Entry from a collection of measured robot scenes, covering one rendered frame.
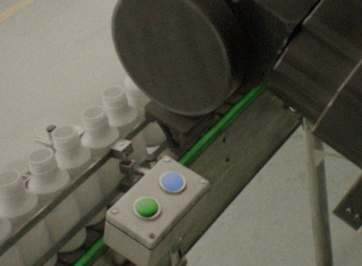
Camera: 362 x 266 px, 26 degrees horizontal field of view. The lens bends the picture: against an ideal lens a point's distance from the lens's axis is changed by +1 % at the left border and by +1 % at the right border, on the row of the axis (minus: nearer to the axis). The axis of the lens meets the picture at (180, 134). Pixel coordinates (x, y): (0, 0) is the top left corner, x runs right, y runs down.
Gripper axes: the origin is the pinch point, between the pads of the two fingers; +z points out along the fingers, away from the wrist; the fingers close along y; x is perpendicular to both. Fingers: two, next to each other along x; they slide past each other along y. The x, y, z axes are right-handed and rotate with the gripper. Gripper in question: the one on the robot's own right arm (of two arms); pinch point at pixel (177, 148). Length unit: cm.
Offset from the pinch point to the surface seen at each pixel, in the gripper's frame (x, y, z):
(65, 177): -14.0, 6.1, 11.2
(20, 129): -135, -110, 174
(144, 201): -0.8, 5.5, 6.6
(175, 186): 0.9, 0.5, 6.6
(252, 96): -6.9, -39.2, 22.3
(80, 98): -127, -140, 171
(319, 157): 4, -60, 48
